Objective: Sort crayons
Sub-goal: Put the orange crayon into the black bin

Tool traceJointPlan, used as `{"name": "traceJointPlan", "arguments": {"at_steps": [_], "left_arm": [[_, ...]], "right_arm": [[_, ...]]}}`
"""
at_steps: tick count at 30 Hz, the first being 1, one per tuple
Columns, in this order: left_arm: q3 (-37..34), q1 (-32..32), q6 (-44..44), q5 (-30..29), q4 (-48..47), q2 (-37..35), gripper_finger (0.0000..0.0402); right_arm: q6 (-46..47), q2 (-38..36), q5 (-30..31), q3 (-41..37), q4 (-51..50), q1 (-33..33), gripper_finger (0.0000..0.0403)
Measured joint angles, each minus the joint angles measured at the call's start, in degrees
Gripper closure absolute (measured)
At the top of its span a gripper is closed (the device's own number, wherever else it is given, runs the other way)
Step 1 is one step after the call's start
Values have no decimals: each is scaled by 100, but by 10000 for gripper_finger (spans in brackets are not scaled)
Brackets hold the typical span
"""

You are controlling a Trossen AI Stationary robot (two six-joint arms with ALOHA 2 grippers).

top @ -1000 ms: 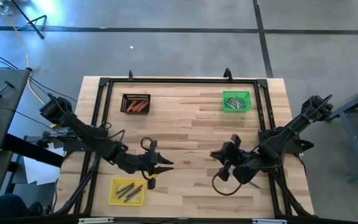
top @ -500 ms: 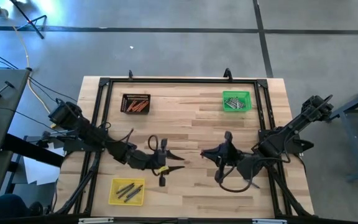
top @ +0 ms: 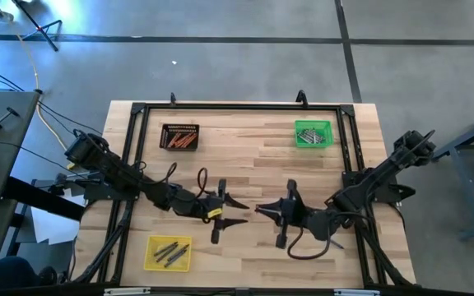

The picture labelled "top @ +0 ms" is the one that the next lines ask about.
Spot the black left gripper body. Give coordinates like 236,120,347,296
197,178,228,245

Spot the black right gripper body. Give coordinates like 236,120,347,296
275,178,317,250

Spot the black plastic basket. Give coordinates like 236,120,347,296
158,123,201,152

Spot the yellow plastic basket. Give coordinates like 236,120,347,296
143,234,193,273

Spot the green plastic basket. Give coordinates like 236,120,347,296
294,119,335,149

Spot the white label strip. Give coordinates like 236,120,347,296
103,287,151,296
333,289,381,296

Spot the white paper sheet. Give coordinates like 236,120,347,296
30,192,82,244

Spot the person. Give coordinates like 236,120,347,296
0,255,59,289

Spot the grey side desk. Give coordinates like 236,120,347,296
0,90,41,289

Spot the black floor stand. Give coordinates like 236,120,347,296
12,0,63,53

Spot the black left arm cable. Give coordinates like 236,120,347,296
154,161,210,225

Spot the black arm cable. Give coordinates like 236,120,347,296
286,211,369,261
154,161,210,225

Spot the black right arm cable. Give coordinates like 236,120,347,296
286,211,369,261

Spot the black metal table frame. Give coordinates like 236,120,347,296
71,101,418,289

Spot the black floor cable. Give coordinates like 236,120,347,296
37,100,105,136

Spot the grey metal table frame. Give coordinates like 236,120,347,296
432,105,474,242

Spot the yellow power cable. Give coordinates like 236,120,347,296
0,0,77,170

